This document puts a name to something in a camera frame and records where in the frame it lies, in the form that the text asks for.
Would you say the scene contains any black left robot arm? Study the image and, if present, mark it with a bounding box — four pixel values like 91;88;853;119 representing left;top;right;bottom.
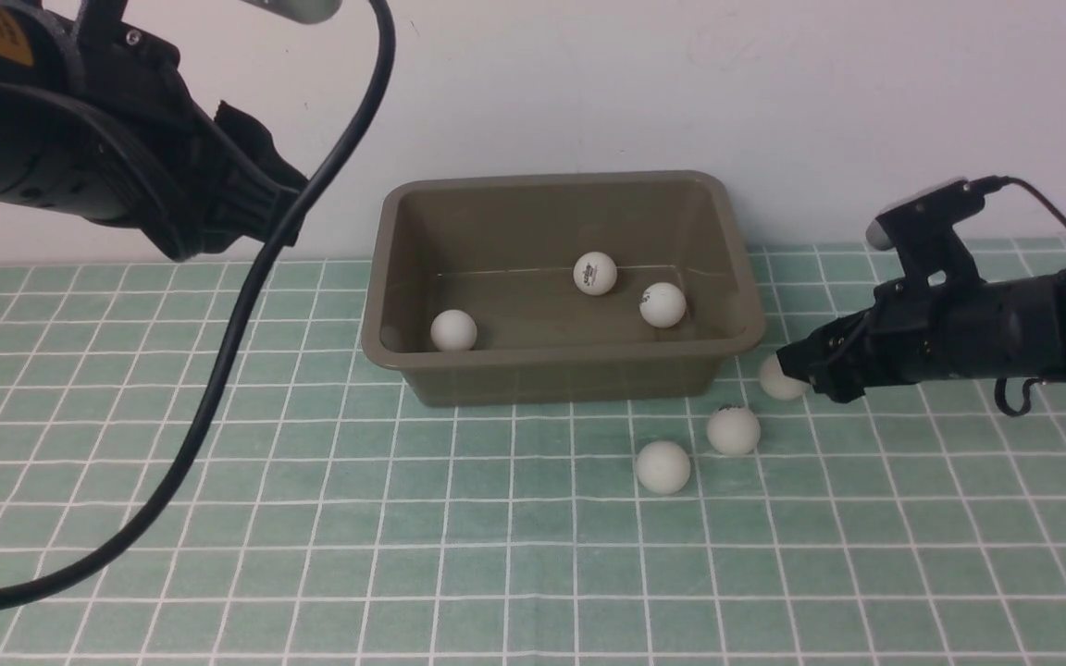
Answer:
0;1;308;262

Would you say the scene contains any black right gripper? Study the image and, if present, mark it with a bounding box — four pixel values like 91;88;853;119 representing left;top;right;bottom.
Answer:
775;279;1066;401

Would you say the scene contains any black left camera cable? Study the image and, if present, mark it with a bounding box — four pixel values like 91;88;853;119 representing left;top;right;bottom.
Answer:
0;0;397;615

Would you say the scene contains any white ping-pong ball with mark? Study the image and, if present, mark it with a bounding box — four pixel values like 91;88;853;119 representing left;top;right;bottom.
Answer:
706;405;762;456

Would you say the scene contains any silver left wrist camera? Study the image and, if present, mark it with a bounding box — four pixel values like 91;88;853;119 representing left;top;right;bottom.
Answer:
245;0;343;25

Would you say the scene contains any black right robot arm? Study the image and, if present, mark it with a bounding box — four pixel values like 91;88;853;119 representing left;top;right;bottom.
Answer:
777;269;1066;403

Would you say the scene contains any black right camera cable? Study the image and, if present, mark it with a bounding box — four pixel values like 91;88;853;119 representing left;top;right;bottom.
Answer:
968;175;1066;418

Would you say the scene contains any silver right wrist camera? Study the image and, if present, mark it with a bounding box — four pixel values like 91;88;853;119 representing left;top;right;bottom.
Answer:
865;179;986;251

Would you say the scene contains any black camera cable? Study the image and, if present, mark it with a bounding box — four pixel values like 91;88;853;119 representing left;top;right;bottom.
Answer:
0;0;397;615
968;175;1066;418

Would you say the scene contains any white ping-pong ball with logo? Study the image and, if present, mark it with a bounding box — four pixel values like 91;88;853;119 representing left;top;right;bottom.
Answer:
572;251;618;298

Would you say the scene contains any green checkered tablecloth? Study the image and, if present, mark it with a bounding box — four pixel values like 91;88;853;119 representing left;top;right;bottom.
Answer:
0;244;1066;665

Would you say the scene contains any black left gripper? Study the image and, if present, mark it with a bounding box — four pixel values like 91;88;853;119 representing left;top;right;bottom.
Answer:
68;1;307;261

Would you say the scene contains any olive green plastic bin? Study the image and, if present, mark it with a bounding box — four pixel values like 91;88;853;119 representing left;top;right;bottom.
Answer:
361;170;766;406

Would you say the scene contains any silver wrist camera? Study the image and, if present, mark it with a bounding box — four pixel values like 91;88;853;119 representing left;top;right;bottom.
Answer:
245;0;343;25
865;179;986;251

